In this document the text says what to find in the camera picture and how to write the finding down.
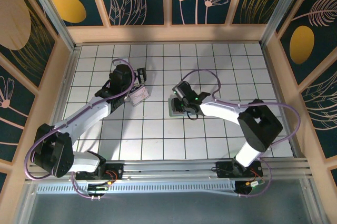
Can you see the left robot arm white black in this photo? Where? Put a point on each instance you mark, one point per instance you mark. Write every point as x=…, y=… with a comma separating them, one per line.
x=87, y=113

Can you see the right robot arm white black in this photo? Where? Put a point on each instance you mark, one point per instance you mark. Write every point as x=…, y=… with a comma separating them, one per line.
x=221, y=109

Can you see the pink blossom card stack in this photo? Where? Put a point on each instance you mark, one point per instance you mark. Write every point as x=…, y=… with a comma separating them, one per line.
x=139, y=95

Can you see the clear acrylic card box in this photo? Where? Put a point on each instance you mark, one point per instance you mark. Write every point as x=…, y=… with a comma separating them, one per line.
x=134, y=103

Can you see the grey metal shelf plate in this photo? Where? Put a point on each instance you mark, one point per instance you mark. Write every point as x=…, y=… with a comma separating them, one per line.
x=168, y=208

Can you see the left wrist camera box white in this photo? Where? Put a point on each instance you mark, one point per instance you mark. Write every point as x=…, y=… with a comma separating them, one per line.
x=137, y=85

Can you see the aluminium side rail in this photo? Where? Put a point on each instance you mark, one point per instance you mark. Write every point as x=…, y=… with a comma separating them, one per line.
x=275, y=76
x=65, y=90

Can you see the aluminium corner post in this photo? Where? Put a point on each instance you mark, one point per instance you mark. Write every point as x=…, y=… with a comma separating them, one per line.
x=67, y=40
x=268, y=37

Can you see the aluminium front rail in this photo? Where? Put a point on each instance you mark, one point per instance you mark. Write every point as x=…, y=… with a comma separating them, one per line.
x=168, y=168

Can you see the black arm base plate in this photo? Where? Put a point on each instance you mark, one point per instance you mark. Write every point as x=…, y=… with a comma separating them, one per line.
x=116, y=168
x=223, y=171

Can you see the wall panel single flower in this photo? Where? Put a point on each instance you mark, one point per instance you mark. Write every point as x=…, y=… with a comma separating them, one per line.
x=10, y=108

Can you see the wall panel large beige circle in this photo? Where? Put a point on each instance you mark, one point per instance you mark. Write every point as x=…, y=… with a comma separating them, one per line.
x=15, y=24

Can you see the wall panel yellow oval fern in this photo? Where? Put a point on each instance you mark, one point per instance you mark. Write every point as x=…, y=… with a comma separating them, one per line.
x=302, y=45

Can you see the wall panel pale leaf outlines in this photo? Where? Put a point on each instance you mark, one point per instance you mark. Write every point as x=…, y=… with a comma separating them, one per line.
x=321, y=108

